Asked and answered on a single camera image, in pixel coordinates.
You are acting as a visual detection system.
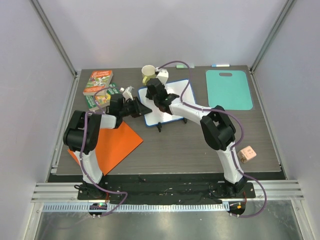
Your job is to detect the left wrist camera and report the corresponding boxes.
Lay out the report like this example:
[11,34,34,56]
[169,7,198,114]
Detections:
[122,86,134,101]

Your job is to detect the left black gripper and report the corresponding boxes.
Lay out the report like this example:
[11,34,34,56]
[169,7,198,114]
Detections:
[120,97,152,119]

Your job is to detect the black wire board stand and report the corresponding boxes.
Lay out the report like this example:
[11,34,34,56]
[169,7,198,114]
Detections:
[155,117,188,133]

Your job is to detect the blue framed whiteboard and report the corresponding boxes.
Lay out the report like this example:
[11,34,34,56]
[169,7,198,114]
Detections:
[138,79,196,127]

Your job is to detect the pink dice block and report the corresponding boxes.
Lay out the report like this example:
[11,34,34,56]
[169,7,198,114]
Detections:
[237,146,257,163]

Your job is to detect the green cover book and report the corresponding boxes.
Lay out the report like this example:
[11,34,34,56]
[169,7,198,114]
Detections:
[85,83,121,112]

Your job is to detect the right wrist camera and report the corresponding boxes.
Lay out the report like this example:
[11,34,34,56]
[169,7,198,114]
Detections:
[156,70,169,85]

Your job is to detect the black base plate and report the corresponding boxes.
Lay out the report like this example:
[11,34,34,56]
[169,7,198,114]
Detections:
[74,173,256,205]

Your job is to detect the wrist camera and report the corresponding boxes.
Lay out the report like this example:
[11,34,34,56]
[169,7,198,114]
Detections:
[156,70,169,85]
[122,86,134,101]

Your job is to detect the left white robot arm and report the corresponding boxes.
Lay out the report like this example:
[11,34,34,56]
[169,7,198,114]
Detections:
[63,93,152,200]

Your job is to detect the white slotted cable duct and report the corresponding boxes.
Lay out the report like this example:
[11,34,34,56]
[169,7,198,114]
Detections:
[42,202,230,213]

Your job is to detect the orange paper sheet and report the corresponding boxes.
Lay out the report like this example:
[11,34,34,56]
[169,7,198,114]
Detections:
[82,122,143,180]

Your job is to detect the blue white marker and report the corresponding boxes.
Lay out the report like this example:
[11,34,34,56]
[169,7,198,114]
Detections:
[211,64,230,68]

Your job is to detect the teal cutting board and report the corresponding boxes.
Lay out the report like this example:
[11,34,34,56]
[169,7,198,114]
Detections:
[205,69,253,111]

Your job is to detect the orange cover book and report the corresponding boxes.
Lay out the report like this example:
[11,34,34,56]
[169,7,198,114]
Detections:
[83,70,113,96]

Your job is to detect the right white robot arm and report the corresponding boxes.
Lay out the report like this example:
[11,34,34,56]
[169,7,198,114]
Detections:
[146,78,247,198]

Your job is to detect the yellow green mug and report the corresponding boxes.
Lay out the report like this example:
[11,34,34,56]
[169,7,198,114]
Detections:
[141,65,157,86]

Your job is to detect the green eraser block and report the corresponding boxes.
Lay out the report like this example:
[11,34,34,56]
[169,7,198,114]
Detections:
[176,64,195,69]

